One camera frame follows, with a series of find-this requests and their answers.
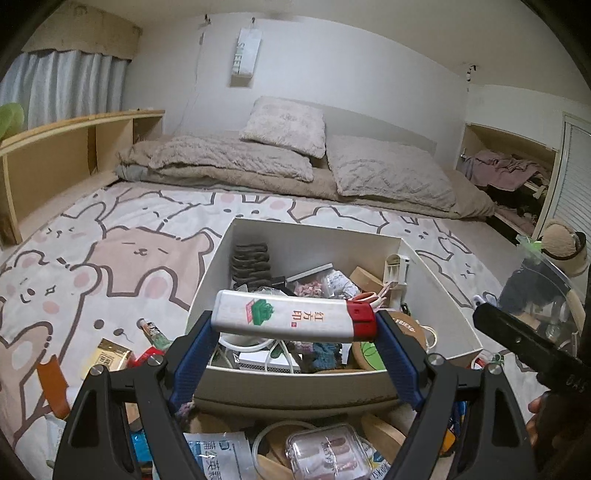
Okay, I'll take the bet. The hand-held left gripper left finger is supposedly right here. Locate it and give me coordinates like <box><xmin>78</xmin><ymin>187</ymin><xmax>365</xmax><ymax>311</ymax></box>
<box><xmin>52</xmin><ymin>310</ymin><xmax>220</xmax><ymax>480</ymax></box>

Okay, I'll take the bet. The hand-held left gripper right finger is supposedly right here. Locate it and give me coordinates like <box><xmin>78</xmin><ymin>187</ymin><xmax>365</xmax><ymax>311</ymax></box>
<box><xmin>376</xmin><ymin>310</ymin><xmax>540</xmax><ymax>480</ymax></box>

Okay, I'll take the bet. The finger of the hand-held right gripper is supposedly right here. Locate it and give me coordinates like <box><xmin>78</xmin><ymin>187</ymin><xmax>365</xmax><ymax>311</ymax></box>
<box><xmin>473</xmin><ymin>302</ymin><xmax>555</xmax><ymax>384</ymax></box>

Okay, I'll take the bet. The white blue medicine packet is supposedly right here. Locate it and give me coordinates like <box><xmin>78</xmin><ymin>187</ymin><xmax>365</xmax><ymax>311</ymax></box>
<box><xmin>186</xmin><ymin>431</ymin><xmax>256</xmax><ymax>480</ymax></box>

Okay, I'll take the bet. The white cardboard box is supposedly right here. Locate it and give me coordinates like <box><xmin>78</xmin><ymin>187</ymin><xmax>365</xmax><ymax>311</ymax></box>
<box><xmin>185</xmin><ymin>217</ymin><xmax>483</xmax><ymax>418</ymax></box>

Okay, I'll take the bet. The white lighter with red cap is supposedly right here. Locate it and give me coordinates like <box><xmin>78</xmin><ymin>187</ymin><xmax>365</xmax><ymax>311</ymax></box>
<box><xmin>210</xmin><ymin>290</ymin><xmax>377</xmax><ymax>344</ymax></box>

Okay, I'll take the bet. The clear plastic container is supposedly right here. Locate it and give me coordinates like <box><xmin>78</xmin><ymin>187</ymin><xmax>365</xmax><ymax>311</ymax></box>
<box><xmin>496</xmin><ymin>235</ymin><xmax>587</xmax><ymax>352</ymax></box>

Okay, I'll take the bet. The person's right hand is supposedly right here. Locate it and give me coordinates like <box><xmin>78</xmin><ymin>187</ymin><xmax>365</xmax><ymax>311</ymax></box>
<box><xmin>526</xmin><ymin>392</ymin><xmax>570</xmax><ymax>462</ymax></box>

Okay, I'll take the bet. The round frog print coaster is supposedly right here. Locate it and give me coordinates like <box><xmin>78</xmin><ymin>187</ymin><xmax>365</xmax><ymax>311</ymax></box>
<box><xmin>348</xmin><ymin>311</ymin><xmax>428</xmax><ymax>372</ymax></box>

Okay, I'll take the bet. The red snack packet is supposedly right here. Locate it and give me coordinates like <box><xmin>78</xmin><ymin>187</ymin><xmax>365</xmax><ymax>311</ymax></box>
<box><xmin>134</xmin><ymin>348</ymin><xmax>167</xmax><ymax>368</ymax></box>

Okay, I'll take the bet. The small glass bottle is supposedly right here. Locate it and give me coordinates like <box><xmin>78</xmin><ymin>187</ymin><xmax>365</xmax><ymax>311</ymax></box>
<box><xmin>139</xmin><ymin>318</ymin><xmax>174</xmax><ymax>352</ymax></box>

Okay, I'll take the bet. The dark blue cloth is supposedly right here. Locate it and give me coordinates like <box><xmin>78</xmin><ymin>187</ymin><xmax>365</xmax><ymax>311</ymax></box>
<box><xmin>499</xmin><ymin>270</ymin><xmax>555</xmax><ymax>315</ymax></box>

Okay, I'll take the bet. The purple knitted scrunchie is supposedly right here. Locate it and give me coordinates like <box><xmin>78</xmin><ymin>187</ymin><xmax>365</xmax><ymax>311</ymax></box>
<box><xmin>173</xmin><ymin>401</ymin><xmax>197</xmax><ymax>430</ymax></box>

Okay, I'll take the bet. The curved wooden piece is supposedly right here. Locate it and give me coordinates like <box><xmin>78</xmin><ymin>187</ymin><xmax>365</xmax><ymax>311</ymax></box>
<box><xmin>360</xmin><ymin>413</ymin><xmax>407</xmax><ymax>457</ymax></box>

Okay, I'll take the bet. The gold box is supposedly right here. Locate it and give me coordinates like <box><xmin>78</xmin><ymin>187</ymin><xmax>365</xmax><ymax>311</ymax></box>
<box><xmin>88</xmin><ymin>339</ymin><xmax>134</xmax><ymax>372</ymax></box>

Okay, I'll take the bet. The small wooden box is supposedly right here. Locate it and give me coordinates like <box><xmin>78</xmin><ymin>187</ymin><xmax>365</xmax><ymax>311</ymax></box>
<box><xmin>348</xmin><ymin>267</ymin><xmax>386</xmax><ymax>296</ymax></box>

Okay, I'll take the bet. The white plastic holder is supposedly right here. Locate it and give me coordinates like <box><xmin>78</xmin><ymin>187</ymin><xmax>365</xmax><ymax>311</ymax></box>
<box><xmin>383</xmin><ymin>254</ymin><xmax>411</xmax><ymax>310</ymax></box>

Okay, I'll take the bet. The teal small packet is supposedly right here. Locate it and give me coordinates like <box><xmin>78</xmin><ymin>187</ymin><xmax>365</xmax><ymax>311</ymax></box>
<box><xmin>131</xmin><ymin>431</ymin><xmax>153</xmax><ymax>462</ymax></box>

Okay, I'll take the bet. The brown plush with white hat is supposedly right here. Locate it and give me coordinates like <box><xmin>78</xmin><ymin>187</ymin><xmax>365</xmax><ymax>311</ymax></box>
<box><xmin>538</xmin><ymin>219</ymin><xmax>591</xmax><ymax>278</ymax></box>

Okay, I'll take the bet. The clear box of fake nails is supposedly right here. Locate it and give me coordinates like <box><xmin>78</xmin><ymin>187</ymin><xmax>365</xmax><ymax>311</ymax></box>
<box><xmin>285</xmin><ymin>425</ymin><xmax>375</xmax><ymax>480</ymax></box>

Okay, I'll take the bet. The black hair claw clip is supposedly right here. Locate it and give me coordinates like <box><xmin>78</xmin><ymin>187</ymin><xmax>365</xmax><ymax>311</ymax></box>
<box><xmin>231</xmin><ymin>242</ymin><xmax>273</xmax><ymax>289</ymax></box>

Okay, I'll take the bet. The flat grey white box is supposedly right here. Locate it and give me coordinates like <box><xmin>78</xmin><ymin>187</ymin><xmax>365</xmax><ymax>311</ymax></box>
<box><xmin>286</xmin><ymin>263</ymin><xmax>334</xmax><ymax>284</ymax></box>

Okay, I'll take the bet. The bear and rabbit printed bedsheet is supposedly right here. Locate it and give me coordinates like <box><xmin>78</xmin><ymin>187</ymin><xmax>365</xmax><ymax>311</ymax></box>
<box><xmin>0</xmin><ymin>185</ymin><xmax>555</xmax><ymax>480</ymax></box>

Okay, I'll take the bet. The white louvered door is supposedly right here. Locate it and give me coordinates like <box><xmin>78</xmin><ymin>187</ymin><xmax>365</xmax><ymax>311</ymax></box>
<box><xmin>531</xmin><ymin>111</ymin><xmax>591</xmax><ymax>241</ymax></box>

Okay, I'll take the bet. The pile of clothes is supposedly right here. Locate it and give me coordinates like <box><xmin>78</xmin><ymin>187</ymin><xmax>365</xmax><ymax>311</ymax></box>
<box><xmin>462</xmin><ymin>148</ymin><xmax>552</xmax><ymax>232</ymax></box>

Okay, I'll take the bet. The beige duvet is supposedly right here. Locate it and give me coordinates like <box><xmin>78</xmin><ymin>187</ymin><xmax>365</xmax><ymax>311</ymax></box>
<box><xmin>115</xmin><ymin>131</ymin><xmax>496</xmax><ymax>220</ymax></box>

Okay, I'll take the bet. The grey headboard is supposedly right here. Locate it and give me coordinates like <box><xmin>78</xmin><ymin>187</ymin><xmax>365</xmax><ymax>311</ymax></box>
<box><xmin>259</xmin><ymin>97</ymin><xmax>438</xmax><ymax>158</ymax></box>

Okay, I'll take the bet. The wooden bedside shelf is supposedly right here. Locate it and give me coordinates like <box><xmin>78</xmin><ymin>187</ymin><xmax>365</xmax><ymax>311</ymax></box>
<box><xmin>0</xmin><ymin>109</ymin><xmax>166</xmax><ymax>245</ymax></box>

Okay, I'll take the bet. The fluffy beige pillow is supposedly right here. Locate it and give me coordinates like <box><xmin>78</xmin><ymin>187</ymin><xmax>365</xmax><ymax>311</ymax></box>
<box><xmin>239</xmin><ymin>96</ymin><xmax>327</xmax><ymax>159</ymax></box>

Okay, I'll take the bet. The pale blue curtain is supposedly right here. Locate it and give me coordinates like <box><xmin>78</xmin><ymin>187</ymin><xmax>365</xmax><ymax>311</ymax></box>
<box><xmin>0</xmin><ymin>48</ymin><xmax>129</xmax><ymax>134</ymax></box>

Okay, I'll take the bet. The green plush toy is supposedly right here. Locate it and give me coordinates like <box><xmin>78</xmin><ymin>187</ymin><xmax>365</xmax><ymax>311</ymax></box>
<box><xmin>0</xmin><ymin>102</ymin><xmax>25</xmax><ymax>141</ymax></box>

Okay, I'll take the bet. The white hanging paper bag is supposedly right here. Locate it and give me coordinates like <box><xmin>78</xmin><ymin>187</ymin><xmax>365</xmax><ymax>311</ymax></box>
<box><xmin>229</xmin><ymin>18</ymin><xmax>262</xmax><ymax>88</ymax></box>

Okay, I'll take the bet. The beige cartoon curtain valance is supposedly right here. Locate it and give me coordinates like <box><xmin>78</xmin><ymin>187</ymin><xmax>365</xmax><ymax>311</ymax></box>
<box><xmin>21</xmin><ymin>0</ymin><xmax>141</xmax><ymax>61</ymax></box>

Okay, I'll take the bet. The white plastic ring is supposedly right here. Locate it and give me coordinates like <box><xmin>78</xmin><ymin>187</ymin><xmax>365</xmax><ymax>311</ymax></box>
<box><xmin>217</xmin><ymin>332</ymin><xmax>273</xmax><ymax>355</ymax></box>

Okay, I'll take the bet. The dark teal knitted hair tie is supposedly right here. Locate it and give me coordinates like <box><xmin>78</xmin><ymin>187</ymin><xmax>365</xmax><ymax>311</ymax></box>
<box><xmin>311</xmin><ymin>342</ymin><xmax>352</xmax><ymax>371</ymax></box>

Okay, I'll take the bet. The bag of pink hair ties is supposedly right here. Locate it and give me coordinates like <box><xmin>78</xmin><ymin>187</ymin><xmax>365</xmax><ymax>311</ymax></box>
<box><xmin>293</xmin><ymin>272</ymin><xmax>352</xmax><ymax>301</ymax></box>

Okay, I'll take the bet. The orange brown leather strap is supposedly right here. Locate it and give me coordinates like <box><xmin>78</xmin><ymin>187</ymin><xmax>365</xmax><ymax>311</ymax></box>
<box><xmin>37</xmin><ymin>360</ymin><xmax>77</xmax><ymax>421</ymax></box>

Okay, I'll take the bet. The wooden wall niche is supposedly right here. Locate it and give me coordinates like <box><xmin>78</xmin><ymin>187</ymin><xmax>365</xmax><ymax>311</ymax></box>
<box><xmin>455</xmin><ymin>122</ymin><xmax>561</xmax><ymax>241</ymax></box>

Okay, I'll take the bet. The wall hook with white cable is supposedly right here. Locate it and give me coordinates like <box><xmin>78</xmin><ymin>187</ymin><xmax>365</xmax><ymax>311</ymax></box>
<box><xmin>178</xmin><ymin>14</ymin><xmax>213</xmax><ymax>134</ymax></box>

